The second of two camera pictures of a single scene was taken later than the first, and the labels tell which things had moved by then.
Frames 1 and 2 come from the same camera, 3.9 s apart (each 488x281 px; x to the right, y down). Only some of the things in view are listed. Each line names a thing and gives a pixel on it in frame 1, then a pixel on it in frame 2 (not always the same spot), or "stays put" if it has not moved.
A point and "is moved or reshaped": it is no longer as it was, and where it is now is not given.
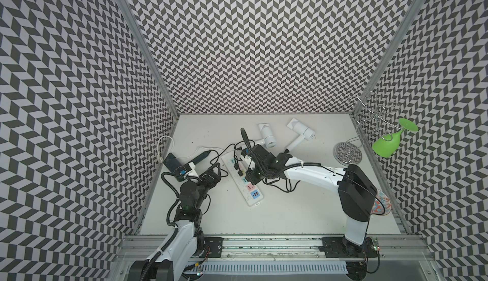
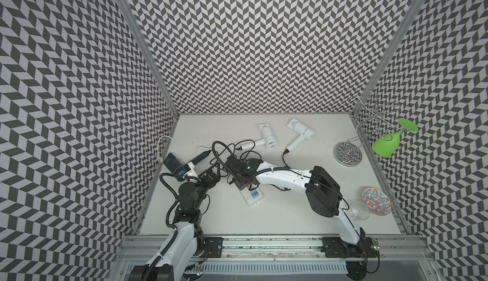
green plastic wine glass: [388, 145] stays put
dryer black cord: [235, 145] is moved or reshaped
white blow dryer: [269, 140] stays put
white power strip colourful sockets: [252, 194] stays put
